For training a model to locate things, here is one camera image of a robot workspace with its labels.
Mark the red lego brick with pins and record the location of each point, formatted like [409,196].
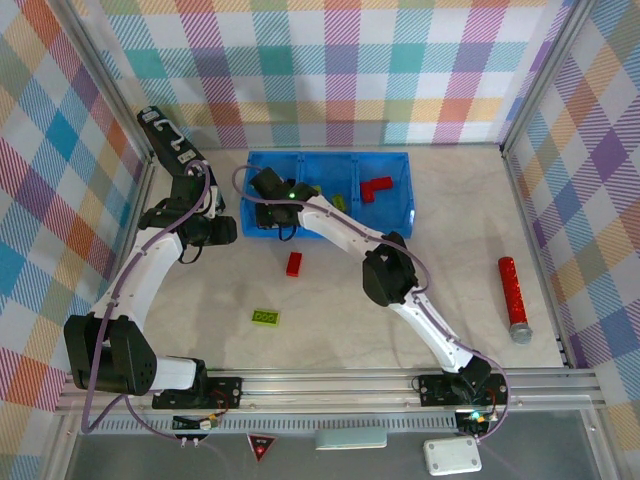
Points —
[369,194]
[295,263]
[384,184]

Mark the blue three-compartment plastic bin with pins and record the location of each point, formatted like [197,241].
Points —
[390,215]

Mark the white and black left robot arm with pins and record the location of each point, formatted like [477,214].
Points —
[140,270]

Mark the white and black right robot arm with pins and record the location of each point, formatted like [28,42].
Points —
[430,330]

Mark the upturned lime green lego brick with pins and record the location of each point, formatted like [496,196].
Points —
[266,318]

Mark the red and black triangle sticker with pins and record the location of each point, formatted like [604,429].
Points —
[261,445]

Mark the red glitter tube silver cap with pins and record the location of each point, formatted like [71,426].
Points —
[515,305]

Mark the small circuit board green light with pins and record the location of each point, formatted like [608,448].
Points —
[472,419]

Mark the white plastic box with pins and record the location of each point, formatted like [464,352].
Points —
[452,456]

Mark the dark grey metal panel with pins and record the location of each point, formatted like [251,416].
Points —
[540,450]

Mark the aluminium side rail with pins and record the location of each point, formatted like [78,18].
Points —
[141,197]
[537,260]

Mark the aluminium corner post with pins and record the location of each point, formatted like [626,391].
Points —
[111,80]
[546,75]

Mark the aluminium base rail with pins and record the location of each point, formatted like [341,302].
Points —
[325,387]

